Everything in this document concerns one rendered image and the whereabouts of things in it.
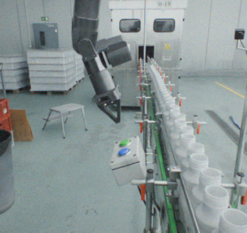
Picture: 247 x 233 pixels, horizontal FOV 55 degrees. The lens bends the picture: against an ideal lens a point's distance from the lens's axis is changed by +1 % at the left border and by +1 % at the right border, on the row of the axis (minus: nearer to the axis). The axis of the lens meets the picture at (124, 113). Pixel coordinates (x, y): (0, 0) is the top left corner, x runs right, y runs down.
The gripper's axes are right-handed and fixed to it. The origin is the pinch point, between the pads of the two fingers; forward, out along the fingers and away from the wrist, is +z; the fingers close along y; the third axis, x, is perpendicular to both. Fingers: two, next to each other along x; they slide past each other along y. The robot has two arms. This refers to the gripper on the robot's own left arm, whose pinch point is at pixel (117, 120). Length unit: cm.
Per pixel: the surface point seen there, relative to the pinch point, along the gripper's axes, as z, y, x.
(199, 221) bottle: 12.0, -31.5, -13.0
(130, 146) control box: 7.8, -2.8, -1.5
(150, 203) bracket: 18.2, -15.4, -3.1
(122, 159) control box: 7.7, -9.8, 0.7
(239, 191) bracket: 20.5, -16.3, -23.4
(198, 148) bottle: 10.1, -11.0, -18.2
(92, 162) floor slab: 95, 191, 87
